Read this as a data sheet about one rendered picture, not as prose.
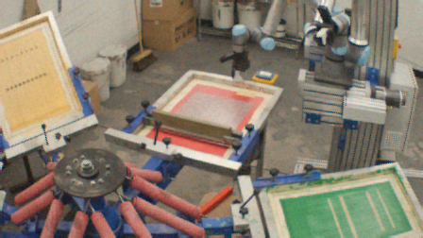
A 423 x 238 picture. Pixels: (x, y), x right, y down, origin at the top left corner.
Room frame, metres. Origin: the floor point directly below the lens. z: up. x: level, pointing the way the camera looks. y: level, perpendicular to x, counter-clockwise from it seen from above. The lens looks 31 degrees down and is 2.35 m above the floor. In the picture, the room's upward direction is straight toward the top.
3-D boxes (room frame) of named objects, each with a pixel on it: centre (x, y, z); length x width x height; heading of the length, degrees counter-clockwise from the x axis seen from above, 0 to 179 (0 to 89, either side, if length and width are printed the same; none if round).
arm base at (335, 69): (2.26, -0.64, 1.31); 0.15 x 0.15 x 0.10
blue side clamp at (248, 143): (1.99, -0.14, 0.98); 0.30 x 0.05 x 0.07; 156
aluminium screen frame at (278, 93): (2.32, 0.02, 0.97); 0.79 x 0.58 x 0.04; 156
